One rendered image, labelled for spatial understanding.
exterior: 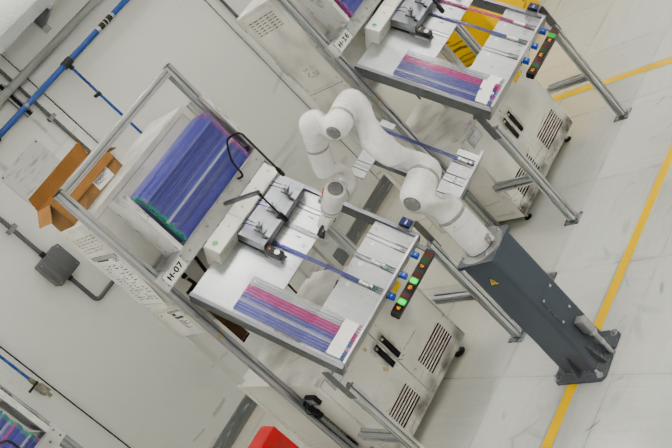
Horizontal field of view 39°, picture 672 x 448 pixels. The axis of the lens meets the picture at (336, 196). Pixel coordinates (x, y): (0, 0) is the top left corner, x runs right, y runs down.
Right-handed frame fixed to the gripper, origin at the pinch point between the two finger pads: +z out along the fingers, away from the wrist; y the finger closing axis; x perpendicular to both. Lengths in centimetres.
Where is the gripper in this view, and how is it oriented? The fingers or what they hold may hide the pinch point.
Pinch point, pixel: (326, 227)
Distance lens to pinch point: 391.9
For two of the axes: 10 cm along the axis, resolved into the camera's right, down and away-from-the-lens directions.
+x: 8.7, 4.7, -1.5
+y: -4.7, 7.3, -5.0
